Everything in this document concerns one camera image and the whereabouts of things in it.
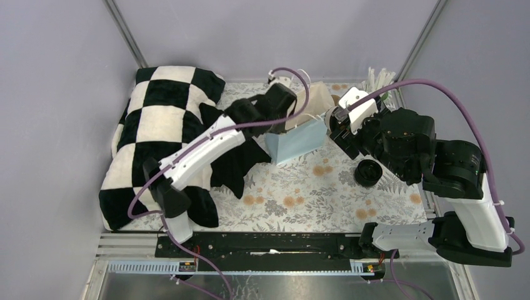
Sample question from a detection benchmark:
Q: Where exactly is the light blue paper bag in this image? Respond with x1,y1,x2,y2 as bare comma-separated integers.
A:
264,81,335,165

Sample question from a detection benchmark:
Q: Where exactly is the white paper coffee cup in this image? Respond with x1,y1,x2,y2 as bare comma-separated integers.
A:
324,106,339,133

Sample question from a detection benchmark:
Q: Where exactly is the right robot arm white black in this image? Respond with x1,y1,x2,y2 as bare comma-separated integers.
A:
325,108,514,268

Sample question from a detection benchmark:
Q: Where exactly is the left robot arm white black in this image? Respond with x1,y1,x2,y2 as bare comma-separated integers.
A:
142,83,297,257

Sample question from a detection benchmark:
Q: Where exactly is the white wrapped straws bundle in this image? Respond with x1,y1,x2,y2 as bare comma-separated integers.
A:
360,67,396,93

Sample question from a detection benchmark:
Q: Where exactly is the black t-shirt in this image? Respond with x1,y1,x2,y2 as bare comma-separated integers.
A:
196,103,271,203

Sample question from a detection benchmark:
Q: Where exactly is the floral patterned table mat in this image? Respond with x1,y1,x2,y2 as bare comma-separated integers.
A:
136,81,431,234

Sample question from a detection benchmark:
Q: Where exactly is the black white checkered blanket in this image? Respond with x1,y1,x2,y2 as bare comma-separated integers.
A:
98,66,226,231

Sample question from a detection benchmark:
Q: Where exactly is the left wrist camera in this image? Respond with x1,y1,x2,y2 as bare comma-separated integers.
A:
267,70,292,88

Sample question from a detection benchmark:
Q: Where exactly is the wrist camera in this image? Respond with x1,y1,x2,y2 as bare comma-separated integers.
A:
267,70,292,88
335,87,379,134

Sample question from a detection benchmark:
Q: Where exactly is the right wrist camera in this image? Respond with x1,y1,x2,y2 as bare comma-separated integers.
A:
335,87,379,134

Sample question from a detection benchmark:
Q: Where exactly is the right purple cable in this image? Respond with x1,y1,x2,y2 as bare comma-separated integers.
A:
347,78,526,300

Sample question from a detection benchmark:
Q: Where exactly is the purple cable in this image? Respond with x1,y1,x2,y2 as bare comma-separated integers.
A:
127,67,311,300
347,78,526,300

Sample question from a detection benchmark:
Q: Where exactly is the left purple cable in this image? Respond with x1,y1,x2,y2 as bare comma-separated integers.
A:
127,67,311,300

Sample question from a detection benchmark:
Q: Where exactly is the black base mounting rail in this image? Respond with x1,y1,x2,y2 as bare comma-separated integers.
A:
154,232,399,273

